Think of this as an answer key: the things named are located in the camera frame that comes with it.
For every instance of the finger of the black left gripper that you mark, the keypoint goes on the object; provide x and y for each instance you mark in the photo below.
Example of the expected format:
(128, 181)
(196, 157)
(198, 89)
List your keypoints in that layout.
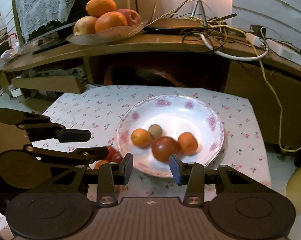
(88, 155)
(73, 135)

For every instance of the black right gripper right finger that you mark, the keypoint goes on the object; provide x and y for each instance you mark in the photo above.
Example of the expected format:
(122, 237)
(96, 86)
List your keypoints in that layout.
(190, 174)

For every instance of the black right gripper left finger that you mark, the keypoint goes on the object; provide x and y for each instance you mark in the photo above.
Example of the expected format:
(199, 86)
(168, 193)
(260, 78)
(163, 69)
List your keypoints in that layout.
(112, 174)

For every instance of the small orange tangerine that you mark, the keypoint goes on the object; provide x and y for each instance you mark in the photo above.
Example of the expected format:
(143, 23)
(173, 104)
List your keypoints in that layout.
(188, 143)
(99, 163)
(141, 138)

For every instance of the small red tomato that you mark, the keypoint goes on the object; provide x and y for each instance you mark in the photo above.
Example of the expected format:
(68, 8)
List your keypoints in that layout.
(111, 157)

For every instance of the large dark red tomato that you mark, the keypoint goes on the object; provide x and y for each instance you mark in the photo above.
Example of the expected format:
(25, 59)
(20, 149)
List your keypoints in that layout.
(163, 147)

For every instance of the brown kiwi fruit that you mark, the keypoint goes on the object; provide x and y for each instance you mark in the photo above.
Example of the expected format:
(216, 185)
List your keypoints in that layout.
(155, 131)

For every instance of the white floral plate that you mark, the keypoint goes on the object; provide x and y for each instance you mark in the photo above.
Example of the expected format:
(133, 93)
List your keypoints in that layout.
(175, 114)

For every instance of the glass leaf fruit dish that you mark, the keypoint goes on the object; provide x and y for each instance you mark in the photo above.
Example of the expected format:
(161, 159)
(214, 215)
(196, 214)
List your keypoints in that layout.
(110, 35)

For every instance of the yellow apple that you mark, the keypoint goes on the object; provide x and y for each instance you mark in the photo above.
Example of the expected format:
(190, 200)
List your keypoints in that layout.
(85, 25)

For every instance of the front large orange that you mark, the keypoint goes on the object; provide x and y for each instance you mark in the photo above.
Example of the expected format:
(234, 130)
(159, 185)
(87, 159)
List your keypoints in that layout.
(110, 20)

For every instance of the large orange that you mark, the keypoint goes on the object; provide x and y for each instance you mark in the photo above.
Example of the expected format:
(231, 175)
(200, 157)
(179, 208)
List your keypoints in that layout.
(110, 20)
(97, 8)

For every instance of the wooden tv cabinet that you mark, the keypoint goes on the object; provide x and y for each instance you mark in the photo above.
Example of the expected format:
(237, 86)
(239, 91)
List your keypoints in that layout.
(273, 85)

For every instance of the top large orange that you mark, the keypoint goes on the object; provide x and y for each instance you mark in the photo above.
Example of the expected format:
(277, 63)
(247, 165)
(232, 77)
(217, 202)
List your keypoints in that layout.
(97, 8)

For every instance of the red apple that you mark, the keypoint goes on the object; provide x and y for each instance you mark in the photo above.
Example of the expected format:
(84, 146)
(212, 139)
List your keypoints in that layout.
(132, 17)

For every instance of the white lace cloth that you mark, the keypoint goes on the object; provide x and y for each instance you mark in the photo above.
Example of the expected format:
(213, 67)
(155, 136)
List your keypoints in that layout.
(33, 14)

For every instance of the black television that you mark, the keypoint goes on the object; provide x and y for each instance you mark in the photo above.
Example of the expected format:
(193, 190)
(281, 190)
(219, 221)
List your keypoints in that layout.
(77, 11)

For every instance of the black router with antennas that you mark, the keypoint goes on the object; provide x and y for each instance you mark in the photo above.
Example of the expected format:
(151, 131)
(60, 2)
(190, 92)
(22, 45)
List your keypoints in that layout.
(173, 23)

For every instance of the white power strip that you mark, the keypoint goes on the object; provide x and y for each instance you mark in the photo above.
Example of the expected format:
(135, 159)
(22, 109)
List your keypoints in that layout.
(275, 47)

